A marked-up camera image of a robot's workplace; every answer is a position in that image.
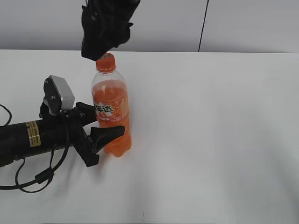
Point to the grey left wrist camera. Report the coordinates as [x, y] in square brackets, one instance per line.
[58, 95]

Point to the orange soda bottle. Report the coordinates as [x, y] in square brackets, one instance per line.
[111, 102]

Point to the orange bottle cap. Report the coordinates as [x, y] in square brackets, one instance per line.
[106, 64]

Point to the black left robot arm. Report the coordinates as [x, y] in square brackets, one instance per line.
[18, 141]

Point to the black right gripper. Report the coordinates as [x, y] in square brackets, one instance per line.
[106, 24]

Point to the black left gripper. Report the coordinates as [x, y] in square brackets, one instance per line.
[66, 129]

